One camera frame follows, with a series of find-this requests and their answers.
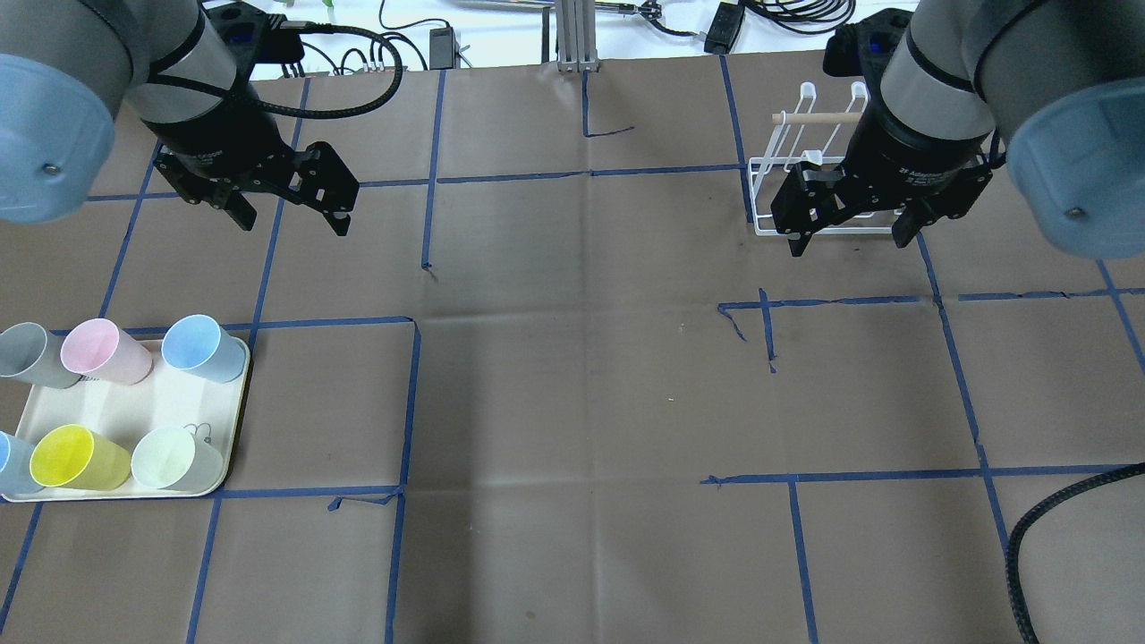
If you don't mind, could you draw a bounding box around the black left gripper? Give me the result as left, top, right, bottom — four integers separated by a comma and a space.
153, 107, 360, 237

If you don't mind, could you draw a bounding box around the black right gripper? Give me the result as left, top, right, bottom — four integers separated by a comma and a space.
769, 107, 992, 258

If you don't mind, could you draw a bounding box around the light blue plastic cup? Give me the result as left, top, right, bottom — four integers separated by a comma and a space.
161, 314, 247, 384

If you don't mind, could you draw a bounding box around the pale green white cup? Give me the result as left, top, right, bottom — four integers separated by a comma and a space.
131, 427, 226, 495

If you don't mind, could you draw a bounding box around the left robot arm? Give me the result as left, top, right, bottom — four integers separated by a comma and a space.
1, 1, 360, 236

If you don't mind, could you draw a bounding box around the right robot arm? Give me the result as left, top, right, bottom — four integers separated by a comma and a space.
769, 1, 1144, 259

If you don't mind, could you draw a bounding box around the pink plastic cup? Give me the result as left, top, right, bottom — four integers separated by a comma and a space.
60, 319, 153, 385

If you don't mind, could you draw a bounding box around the grey plastic cup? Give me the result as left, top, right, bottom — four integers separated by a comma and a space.
1, 322, 81, 390

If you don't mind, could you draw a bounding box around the yellow plastic cup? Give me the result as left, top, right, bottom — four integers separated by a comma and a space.
30, 424, 131, 492

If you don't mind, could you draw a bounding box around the black power adapter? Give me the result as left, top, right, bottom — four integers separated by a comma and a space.
427, 26, 461, 70

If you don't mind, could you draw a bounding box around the cream plastic tray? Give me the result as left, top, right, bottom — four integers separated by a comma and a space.
3, 341, 250, 503

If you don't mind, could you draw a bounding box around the black power brick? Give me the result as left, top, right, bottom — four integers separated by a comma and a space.
703, 1, 745, 55

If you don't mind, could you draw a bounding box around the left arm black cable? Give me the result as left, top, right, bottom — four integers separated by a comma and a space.
148, 22, 405, 120

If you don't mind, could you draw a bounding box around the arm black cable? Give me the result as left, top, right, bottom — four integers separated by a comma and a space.
1006, 462, 1145, 644
148, 22, 405, 120

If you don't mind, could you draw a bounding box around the white wire cup rack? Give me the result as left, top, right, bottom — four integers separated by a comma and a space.
748, 81, 906, 237

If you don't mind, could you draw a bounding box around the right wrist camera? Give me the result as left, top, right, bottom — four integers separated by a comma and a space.
821, 17, 909, 79

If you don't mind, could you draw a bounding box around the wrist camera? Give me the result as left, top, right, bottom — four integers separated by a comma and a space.
205, 3, 305, 81
821, 17, 909, 79

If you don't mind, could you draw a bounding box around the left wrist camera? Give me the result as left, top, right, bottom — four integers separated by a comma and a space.
205, 3, 305, 81

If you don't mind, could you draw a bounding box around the aluminium frame post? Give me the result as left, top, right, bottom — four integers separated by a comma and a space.
555, 0, 600, 72

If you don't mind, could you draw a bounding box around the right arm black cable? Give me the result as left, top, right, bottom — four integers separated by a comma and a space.
1006, 462, 1145, 644

